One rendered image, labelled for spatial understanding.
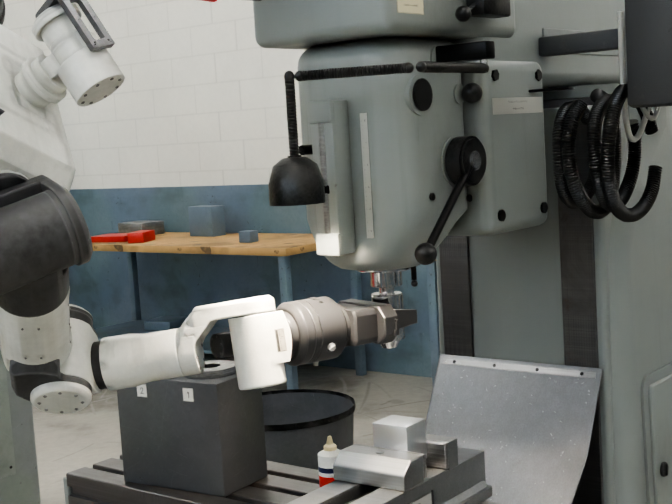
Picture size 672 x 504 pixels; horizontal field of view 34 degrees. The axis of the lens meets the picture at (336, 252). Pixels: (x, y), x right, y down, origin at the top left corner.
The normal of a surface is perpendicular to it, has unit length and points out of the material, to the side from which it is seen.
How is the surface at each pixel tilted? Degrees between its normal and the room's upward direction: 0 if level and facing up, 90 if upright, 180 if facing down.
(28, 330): 140
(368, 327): 90
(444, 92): 90
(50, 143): 58
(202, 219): 90
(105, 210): 90
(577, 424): 63
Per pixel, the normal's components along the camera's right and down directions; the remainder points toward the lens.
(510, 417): -0.58, -0.35
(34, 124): 0.77, -0.55
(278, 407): 0.11, 0.04
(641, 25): -0.62, 0.12
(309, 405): -0.33, 0.06
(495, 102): 0.78, 0.02
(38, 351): 0.11, 0.83
